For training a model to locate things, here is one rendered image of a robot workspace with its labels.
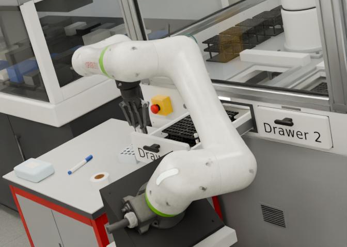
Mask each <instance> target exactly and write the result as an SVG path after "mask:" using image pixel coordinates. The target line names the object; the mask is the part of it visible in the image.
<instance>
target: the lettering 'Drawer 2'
mask: <svg viewBox="0 0 347 247"><path fill-rule="evenodd" d="M265 124H267V125H269V124H268V123H264V128H265V132H267V133H270V132H271V131H272V128H271V126H270V125H269V126H270V131H266V127H265ZM275 128H277V127H273V129H274V134H275ZM278 129H282V128H278ZM280 131H281V132H283V134H280ZM280 131H279V134H280V135H285V134H284V131H283V129H282V130H280ZM286 132H287V129H286ZM298 132H300V131H297V132H296V135H297V137H298V135H300V134H297V133H298ZM290 133H291V130H289V134H288V132H287V134H288V137H289V136H290ZM300 133H301V132H300ZM314 133H318V132H317V131H315V132H314ZM304 134H305V140H307V139H306V134H308V133H305V132H304ZM318 134H319V133H318ZM291 135H292V133H291ZM302 135H303V134H302V133H301V135H300V136H302ZM292 137H294V130H293V135H292ZM298 138H299V139H303V138H300V137H298ZM319 138H320V134H319V136H318V138H317V139H316V140H315V142H321V141H317V140H318V139H319Z"/></svg>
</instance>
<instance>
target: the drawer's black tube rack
mask: <svg viewBox="0 0 347 247"><path fill-rule="evenodd" d="M225 111H226V113H227V115H228V117H229V119H230V120H231V122H233V121H235V120H237V119H235V118H234V116H236V115H237V114H239V112H236V111H230V110H225ZM166 129H170V130H175V131H179V132H181V133H187V134H192V135H193V134H194V133H197V131H196V128H195V125H194V123H193V121H192V118H191V116H190V114H189V115H188V116H186V117H184V118H182V119H181V120H179V121H178V122H176V123H174V124H172V125H171V126H169V127H167V128H166ZM164 138H165V139H169V140H173V141H178V142H182V143H187V144H189V146H190V147H194V146H195V145H196V141H195V140H194V139H190V138H185V137H180V136H176V135H171V134H168V136H166V137H164Z"/></svg>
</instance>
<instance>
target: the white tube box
mask: <svg viewBox="0 0 347 247"><path fill-rule="evenodd" d="M130 145H132V146H133V144H132V143H130V144H129V145H128V146H126V147H125V148H124V149H123V150H121V151H120V152H119V153H118V154H117V156H118V160H119V163H130V164H138V163H139V162H140V161H138V160H137V159H136V156H135V152H134V149H132V150H131V149H130V148H129V146H130Z"/></svg>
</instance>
